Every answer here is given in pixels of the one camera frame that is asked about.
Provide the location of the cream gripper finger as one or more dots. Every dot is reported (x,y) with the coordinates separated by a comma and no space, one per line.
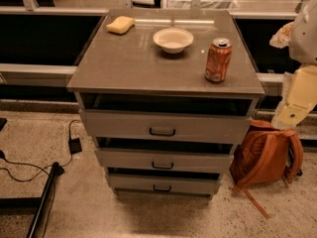
(282,37)

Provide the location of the grey drawer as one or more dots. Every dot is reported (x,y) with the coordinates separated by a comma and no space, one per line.
(164,161)
(161,184)
(165,126)

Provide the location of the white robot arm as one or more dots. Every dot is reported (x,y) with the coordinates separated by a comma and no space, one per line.
(299,89)

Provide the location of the grey drawer cabinet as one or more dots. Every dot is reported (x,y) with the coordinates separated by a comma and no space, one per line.
(167,104)

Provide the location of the orange soda can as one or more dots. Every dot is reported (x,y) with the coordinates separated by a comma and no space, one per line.
(218,59)

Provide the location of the white bowl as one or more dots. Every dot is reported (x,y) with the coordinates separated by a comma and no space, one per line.
(173,40)

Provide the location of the orange backpack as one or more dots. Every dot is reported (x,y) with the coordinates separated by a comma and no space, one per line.
(265,155)

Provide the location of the yellow sponge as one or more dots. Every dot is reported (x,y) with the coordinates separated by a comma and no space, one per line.
(120,25)

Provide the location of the black metal stand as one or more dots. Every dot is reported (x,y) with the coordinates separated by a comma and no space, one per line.
(38,207)

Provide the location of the black power adapter with cable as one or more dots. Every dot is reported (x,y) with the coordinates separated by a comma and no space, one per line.
(74,147)

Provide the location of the metal railing frame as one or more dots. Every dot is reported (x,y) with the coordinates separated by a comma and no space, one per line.
(36,73)

